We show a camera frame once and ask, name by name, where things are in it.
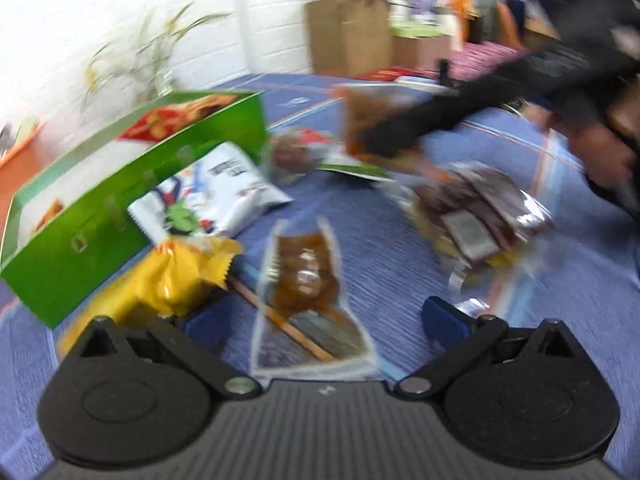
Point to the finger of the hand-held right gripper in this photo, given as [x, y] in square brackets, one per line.
[425, 115]

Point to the green cardboard box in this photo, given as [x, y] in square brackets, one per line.
[150, 185]

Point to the blue plaid tablecloth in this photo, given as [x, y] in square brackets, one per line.
[360, 240]

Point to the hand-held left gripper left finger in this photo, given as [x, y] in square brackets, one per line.
[207, 327]

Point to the orange brown snack packet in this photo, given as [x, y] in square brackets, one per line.
[360, 110]

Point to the pink patterned cloth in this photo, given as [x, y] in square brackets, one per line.
[490, 57]

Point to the clear bag of brown snacks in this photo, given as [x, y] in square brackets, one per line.
[475, 210]

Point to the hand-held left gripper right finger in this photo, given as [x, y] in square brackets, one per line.
[445, 322]

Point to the person's right hand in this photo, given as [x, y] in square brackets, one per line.
[602, 160]

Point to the orange plastic basin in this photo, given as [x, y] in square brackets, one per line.
[12, 195]

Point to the yellow snack packet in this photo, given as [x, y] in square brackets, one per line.
[165, 280]

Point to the low cardboard box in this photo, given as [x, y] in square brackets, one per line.
[420, 50]

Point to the small red brown snack packet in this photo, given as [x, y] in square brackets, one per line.
[295, 155]

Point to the glass vase with orchid plant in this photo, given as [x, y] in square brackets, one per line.
[150, 60]

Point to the flat green white packet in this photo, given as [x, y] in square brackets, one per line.
[357, 170]

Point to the white cartoon snack packet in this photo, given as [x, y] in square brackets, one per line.
[220, 195]

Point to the clear packet of brown snack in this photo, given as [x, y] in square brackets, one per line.
[305, 280]

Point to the brown paper bag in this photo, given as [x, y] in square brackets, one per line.
[350, 35]

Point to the orange wooden stick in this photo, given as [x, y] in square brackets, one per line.
[280, 320]

